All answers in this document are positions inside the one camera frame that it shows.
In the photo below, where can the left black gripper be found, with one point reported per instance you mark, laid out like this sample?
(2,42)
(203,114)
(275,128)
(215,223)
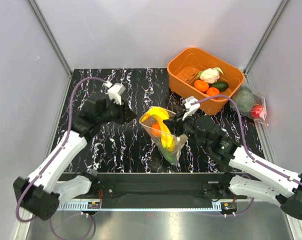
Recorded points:
(125,115)

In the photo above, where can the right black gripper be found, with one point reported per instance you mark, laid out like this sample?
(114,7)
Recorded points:
(175,126)

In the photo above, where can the yellow fake bananas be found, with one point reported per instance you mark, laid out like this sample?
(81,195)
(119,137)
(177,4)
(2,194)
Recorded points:
(160,114)

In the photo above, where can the clear polka dot zip bag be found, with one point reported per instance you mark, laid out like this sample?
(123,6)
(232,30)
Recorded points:
(179,141)

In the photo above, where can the green fake cucumber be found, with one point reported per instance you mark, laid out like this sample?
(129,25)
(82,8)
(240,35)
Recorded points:
(169,157)

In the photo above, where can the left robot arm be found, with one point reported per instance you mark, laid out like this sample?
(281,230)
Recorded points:
(41,193)

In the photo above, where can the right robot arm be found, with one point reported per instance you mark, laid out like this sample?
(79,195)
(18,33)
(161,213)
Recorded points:
(271,183)

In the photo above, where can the dark green fake avocado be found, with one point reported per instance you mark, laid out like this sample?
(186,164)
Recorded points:
(220,85)

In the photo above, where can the white fake cauliflower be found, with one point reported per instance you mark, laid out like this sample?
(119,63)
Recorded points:
(210,75)

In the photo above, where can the green fake melon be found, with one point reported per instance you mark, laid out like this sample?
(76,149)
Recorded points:
(244,100)

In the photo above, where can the red fake apple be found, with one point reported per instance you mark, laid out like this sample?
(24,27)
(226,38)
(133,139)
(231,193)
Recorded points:
(255,111)

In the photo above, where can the orange plastic basket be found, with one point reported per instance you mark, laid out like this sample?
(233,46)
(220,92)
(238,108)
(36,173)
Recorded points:
(197,73)

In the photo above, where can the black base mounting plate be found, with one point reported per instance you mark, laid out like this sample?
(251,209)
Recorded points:
(194,188)

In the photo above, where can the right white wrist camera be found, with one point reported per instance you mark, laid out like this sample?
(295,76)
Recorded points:
(191,106)

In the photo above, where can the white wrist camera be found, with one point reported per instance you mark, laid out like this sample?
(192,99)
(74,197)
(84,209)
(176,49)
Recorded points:
(191,106)
(115,93)

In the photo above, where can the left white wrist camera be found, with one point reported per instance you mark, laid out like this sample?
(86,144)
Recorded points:
(115,93)

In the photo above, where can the slotted cable duct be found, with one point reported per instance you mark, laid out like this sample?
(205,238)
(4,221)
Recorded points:
(86,205)

